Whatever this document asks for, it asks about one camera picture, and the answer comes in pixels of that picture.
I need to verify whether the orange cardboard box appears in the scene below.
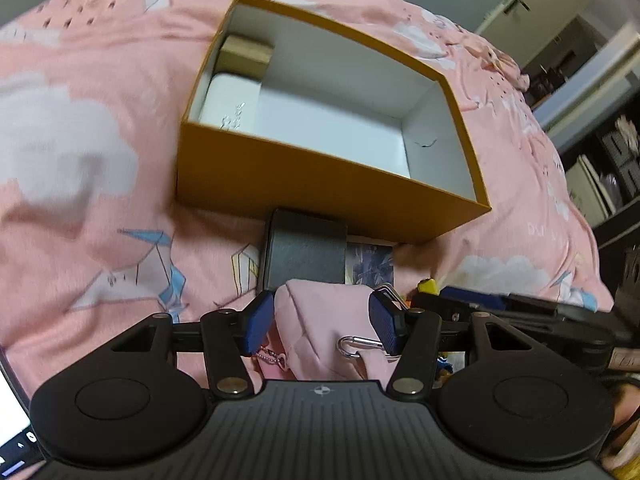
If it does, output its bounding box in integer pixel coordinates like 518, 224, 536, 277
175, 0, 493, 246

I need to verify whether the pink mini backpack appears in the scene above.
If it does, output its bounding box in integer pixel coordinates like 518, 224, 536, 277
257, 280, 401, 383

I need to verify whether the silver carabiner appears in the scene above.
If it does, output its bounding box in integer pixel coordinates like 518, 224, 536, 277
336, 335, 385, 359

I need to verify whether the small gold gift box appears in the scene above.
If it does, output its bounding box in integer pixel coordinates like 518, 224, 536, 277
217, 35, 276, 81

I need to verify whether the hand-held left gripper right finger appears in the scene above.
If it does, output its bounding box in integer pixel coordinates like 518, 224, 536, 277
367, 291, 538, 396

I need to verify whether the pink printed blanket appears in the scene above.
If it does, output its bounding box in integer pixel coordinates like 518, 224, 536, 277
0, 0, 617, 396

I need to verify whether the checked storage bin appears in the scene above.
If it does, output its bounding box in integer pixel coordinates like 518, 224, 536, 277
599, 127, 640, 203

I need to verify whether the black rectangular box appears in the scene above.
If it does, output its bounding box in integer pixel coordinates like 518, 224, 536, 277
260, 209, 349, 293

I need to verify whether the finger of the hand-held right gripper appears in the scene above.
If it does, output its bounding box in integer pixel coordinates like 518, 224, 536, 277
441, 285, 568, 317
412, 292, 503, 323

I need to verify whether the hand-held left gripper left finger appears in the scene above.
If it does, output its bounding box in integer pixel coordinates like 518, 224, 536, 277
107, 291, 276, 397

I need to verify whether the white glasses case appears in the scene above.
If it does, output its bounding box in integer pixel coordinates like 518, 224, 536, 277
197, 74, 263, 135

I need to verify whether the black shelf unit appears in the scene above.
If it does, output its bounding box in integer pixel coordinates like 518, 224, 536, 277
550, 105, 640, 256

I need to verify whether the beige bag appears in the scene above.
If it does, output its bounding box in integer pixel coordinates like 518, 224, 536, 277
564, 154, 617, 223

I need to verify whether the laptop screen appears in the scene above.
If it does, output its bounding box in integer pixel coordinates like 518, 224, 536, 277
0, 360, 40, 480

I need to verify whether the printed card box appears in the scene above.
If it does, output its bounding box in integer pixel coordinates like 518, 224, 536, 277
345, 235, 400, 288

